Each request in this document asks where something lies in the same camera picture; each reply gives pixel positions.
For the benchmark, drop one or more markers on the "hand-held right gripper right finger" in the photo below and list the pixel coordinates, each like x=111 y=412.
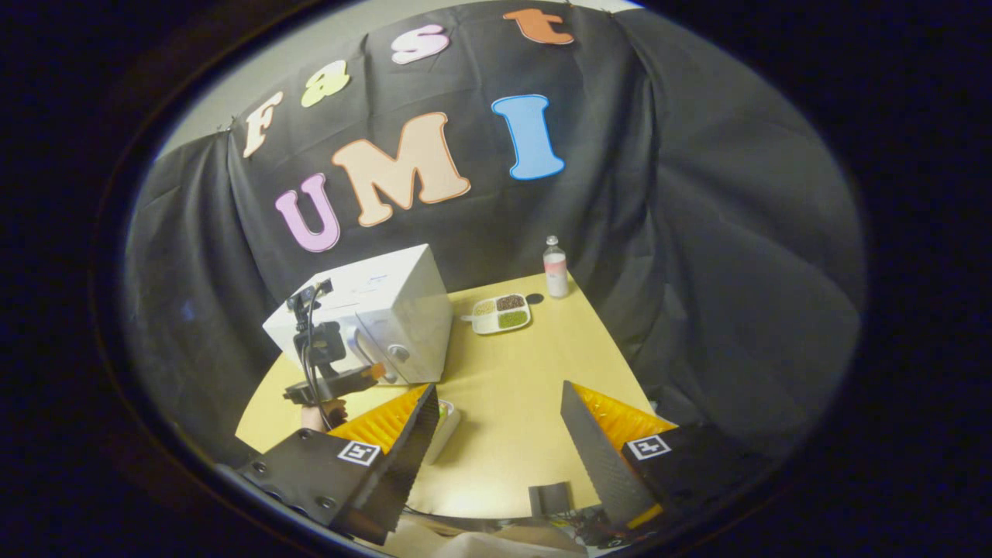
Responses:
x=593 y=457

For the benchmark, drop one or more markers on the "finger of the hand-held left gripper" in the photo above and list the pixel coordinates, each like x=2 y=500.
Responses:
x=364 y=377

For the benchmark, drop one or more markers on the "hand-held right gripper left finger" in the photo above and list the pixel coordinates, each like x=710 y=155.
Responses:
x=407 y=457

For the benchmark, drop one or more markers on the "green food piece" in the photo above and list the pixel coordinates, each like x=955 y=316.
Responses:
x=443 y=409

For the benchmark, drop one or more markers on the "white microwave oven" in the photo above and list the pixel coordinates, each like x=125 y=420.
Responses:
x=387 y=310

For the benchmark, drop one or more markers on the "white ribbed rectangular tray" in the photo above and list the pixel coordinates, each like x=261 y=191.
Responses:
x=448 y=434

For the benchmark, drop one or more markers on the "small black box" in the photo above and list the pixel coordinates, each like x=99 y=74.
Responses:
x=550 y=500

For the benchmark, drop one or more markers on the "white divided dish of grains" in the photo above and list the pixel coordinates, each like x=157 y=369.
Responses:
x=501 y=313

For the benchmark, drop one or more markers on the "clear bottle with pink label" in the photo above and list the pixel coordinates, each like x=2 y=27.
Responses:
x=556 y=275

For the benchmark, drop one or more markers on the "black backdrop cloth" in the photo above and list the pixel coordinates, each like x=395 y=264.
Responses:
x=697 y=232

